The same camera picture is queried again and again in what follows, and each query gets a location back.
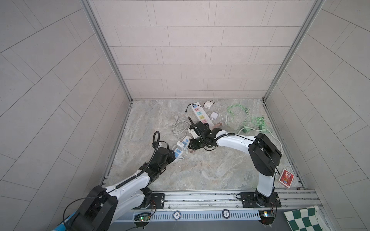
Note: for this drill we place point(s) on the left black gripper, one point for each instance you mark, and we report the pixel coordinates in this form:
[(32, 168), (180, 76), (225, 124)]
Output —
[(171, 157)]

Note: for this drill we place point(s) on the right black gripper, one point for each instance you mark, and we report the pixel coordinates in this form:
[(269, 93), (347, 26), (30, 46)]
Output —
[(192, 145)]

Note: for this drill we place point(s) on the small blue-socket power strip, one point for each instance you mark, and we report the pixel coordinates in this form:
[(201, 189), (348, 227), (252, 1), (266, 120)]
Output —
[(181, 147)]

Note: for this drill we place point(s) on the long multicolour power strip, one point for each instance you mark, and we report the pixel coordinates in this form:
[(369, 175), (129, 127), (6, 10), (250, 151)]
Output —
[(201, 114)]

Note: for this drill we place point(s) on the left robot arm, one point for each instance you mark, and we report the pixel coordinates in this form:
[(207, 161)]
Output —
[(127, 184)]

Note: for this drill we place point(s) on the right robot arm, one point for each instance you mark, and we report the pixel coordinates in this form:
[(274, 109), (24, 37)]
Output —
[(264, 155)]

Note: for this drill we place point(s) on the red card packet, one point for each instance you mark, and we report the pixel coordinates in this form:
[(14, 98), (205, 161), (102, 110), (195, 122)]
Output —
[(286, 178)]

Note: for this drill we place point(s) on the green white checkerboard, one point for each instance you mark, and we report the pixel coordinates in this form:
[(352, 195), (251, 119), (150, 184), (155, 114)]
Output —
[(306, 219)]

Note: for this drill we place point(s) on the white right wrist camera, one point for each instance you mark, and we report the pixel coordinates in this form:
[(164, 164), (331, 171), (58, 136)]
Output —
[(193, 133)]

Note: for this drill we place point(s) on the green charger with cable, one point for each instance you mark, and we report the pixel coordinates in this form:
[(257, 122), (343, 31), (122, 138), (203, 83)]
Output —
[(257, 124)]

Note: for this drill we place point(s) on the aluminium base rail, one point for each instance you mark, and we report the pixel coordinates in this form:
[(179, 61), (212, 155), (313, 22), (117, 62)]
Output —
[(200, 206)]

